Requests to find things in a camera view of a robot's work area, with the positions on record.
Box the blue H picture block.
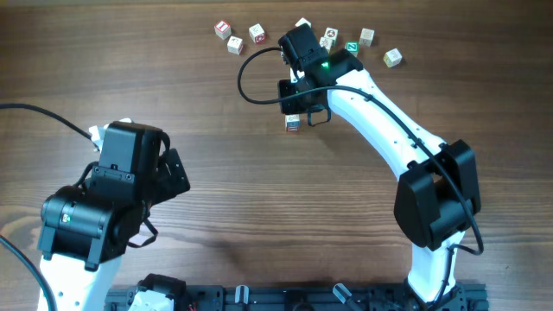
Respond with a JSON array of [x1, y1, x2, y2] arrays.
[[285, 114, 301, 131]]

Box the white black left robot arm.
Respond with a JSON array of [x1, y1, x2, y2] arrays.
[[37, 118, 190, 310]]

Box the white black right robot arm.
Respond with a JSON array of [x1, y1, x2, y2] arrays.
[[278, 25, 481, 310]]

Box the yellow edged star block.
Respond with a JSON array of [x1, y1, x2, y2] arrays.
[[319, 36, 334, 52]]

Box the white ball picture block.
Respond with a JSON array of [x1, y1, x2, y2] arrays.
[[324, 28, 338, 44]]

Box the green Z letter block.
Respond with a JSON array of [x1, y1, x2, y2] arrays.
[[345, 41, 359, 57]]

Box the red M letter block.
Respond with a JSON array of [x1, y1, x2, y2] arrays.
[[295, 17, 311, 27]]

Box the yellow edged picture block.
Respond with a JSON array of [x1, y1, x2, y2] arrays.
[[359, 28, 375, 47]]

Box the red number 6 block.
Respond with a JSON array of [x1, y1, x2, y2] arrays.
[[249, 23, 266, 44]]

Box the yellow C letter block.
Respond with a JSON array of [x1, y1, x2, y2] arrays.
[[383, 48, 403, 68]]

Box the white number 2 block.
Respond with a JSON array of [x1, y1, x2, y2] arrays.
[[227, 35, 244, 55]]

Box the red I letter block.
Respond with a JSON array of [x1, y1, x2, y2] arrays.
[[214, 20, 232, 40]]

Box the black right camera cable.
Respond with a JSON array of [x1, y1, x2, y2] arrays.
[[237, 46, 485, 303]]

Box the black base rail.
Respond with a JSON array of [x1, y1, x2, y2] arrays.
[[103, 273, 490, 311]]

